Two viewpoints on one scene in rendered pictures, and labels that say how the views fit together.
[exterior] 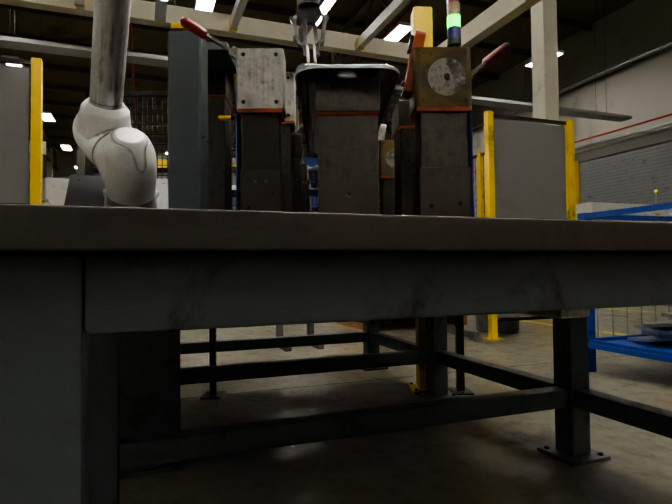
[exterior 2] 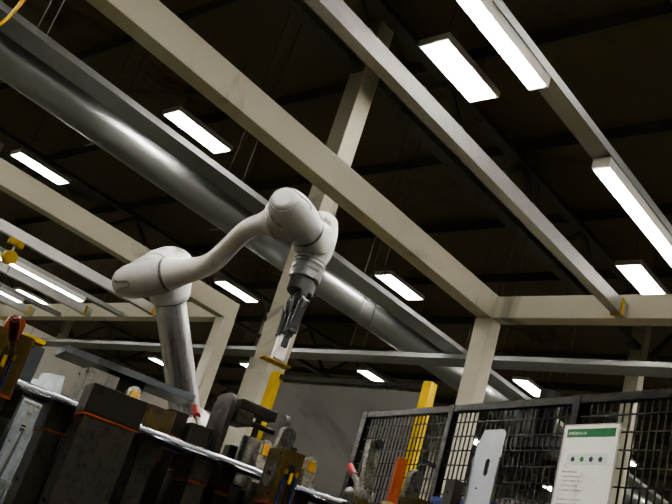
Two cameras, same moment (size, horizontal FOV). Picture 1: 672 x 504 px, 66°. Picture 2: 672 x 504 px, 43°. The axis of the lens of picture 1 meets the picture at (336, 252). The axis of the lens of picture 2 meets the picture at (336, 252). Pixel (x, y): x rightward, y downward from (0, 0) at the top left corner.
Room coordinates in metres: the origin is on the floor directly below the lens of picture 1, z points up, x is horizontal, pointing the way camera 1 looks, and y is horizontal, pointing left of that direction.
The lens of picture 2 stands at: (0.87, -1.97, 0.76)
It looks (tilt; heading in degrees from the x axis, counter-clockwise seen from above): 22 degrees up; 67
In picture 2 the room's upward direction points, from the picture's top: 18 degrees clockwise
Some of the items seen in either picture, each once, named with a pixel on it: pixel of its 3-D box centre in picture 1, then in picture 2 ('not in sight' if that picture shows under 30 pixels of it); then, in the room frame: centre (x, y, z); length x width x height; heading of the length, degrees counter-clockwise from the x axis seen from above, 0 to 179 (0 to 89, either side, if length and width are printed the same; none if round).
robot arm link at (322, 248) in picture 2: not in sight; (316, 236); (1.66, 0.08, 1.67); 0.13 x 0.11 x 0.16; 39
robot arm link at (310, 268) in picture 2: not in sight; (306, 272); (1.67, 0.08, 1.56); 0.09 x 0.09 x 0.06
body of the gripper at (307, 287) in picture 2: (308, 10); (298, 296); (1.67, 0.08, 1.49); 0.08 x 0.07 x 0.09; 88
